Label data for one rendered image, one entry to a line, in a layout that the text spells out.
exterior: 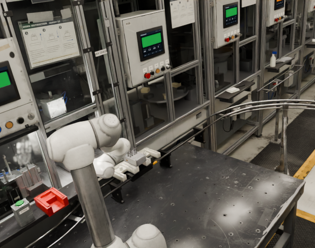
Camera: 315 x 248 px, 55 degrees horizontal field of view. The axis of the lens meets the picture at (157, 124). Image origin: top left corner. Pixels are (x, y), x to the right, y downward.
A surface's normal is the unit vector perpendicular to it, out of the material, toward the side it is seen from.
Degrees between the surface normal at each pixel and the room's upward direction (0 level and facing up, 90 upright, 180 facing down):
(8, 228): 0
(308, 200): 0
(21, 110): 90
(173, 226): 0
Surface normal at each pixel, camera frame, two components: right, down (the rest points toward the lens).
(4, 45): 0.72, 0.22
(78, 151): 0.39, 0.17
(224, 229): -0.11, -0.90
